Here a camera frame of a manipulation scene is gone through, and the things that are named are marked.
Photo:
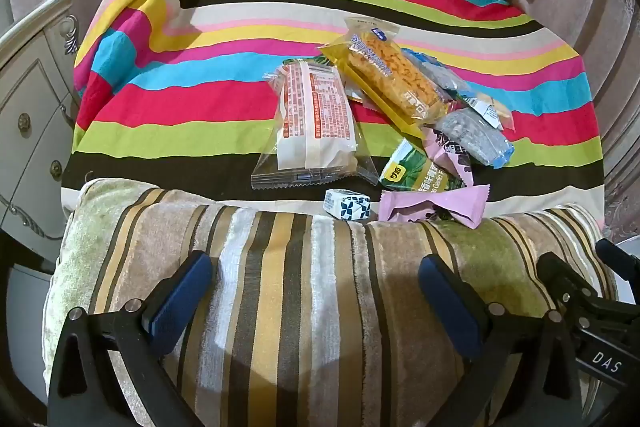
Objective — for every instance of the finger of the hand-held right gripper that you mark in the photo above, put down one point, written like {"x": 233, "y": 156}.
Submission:
{"x": 620, "y": 254}
{"x": 565, "y": 279}

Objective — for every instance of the yellow cake packet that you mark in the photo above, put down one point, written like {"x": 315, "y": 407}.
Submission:
{"x": 390, "y": 77}

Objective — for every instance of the white red-label bread packet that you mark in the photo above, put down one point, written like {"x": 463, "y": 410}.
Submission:
{"x": 315, "y": 117}

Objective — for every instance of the green yellow snack packet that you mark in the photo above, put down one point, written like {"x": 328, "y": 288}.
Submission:
{"x": 410, "y": 167}

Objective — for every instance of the beige striped velvet cushion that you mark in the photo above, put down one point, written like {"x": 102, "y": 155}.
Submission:
{"x": 300, "y": 307}

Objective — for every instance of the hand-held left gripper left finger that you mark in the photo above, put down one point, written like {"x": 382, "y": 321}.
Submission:
{"x": 180, "y": 302}

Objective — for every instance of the white carved dresser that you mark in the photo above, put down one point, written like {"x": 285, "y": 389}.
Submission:
{"x": 30, "y": 97}

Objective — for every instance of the purple dark-print snack wrapper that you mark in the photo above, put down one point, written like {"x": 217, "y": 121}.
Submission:
{"x": 452, "y": 167}

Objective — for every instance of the plain purple snack wrapper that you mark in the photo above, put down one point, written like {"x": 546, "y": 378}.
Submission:
{"x": 465, "y": 202}

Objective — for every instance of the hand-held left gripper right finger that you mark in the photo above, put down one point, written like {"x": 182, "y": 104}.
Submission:
{"x": 450, "y": 302}

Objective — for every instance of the rainbow striped cloth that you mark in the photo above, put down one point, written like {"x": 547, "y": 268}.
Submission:
{"x": 200, "y": 107}

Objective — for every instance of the white blue-patterned candy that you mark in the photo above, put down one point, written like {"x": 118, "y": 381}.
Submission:
{"x": 350, "y": 205}

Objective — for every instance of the grey blue-ended snack packet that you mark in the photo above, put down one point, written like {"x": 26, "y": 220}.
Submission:
{"x": 470, "y": 134}

